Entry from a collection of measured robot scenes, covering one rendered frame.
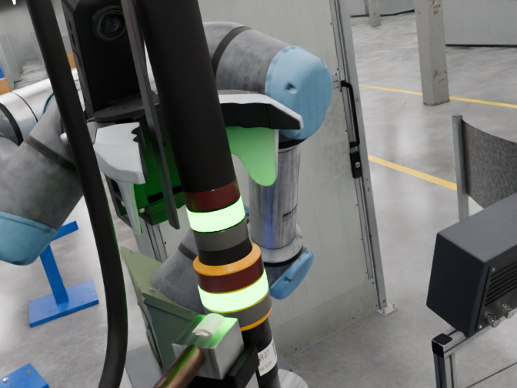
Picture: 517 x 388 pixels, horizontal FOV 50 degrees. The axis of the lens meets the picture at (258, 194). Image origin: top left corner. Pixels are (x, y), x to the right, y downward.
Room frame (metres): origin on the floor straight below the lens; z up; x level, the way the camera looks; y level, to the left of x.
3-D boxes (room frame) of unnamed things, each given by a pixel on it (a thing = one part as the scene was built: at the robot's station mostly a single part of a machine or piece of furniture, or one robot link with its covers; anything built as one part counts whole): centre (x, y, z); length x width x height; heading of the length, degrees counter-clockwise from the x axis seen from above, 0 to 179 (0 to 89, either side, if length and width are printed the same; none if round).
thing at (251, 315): (0.32, 0.03, 1.55); 0.04 x 0.04 x 0.01
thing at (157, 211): (0.41, 0.08, 1.64); 0.12 x 0.08 x 0.09; 27
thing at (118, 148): (0.30, 0.07, 1.64); 0.09 x 0.03 x 0.06; 5
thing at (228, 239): (0.32, 0.03, 1.60); 0.03 x 0.03 x 0.01
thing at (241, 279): (0.32, 0.03, 1.57); 0.04 x 0.04 x 0.01
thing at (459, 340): (0.92, -0.38, 1.04); 0.24 x 0.03 x 0.03; 116
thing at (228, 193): (0.32, 0.03, 1.62); 0.03 x 0.03 x 0.01
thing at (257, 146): (0.34, -0.01, 1.64); 0.09 x 0.03 x 0.06; 48
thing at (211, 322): (0.29, 0.04, 1.54); 0.02 x 0.02 x 0.02; 61
